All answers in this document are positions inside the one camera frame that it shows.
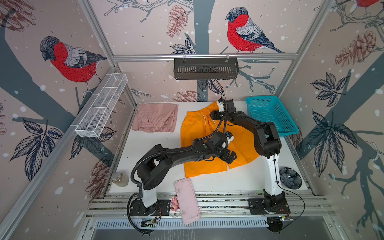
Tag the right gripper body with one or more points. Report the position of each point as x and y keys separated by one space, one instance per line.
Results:
x=224 y=115

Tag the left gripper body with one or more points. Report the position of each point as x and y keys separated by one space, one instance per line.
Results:
x=223 y=153

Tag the teal plastic basket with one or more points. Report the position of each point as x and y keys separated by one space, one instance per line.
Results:
x=271 y=109

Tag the pink shorts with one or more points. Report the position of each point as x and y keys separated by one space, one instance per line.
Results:
x=156 y=118

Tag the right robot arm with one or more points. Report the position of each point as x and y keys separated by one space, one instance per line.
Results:
x=267 y=144

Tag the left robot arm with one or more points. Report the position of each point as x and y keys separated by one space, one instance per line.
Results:
x=153 y=167

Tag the pink tray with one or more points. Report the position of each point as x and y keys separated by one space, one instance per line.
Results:
x=187 y=201

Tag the small pink toy figure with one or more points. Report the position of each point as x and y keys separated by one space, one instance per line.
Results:
x=174 y=204

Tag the right circuit board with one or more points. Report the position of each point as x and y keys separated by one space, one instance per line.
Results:
x=281 y=218

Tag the circuit board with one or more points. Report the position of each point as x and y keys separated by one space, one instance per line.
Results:
x=149 y=224
x=281 y=218

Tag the small clear plastic jar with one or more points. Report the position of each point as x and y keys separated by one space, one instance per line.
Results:
x=120 y=179

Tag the left circuit board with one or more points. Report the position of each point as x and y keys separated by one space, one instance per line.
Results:
x=149 y=224

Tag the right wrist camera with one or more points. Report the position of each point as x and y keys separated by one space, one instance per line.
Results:
x=221 y=105

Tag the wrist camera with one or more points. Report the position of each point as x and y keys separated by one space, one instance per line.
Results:
x=229 y=136
x=221 y=105

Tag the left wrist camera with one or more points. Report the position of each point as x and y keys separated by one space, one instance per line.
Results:
x=229 y=136

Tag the black hanging wire basket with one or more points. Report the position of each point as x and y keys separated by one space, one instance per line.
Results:
x=206 y=68

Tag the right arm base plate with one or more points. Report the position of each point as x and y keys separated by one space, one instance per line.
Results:
x=259 y=206

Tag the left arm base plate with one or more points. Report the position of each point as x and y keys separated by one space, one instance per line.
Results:
x=161 y=207

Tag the aluminium frame crossbar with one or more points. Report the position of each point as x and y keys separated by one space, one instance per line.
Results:
x=165 y=58

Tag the white wire mesh shelf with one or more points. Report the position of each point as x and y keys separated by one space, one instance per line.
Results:
x=99 y=112

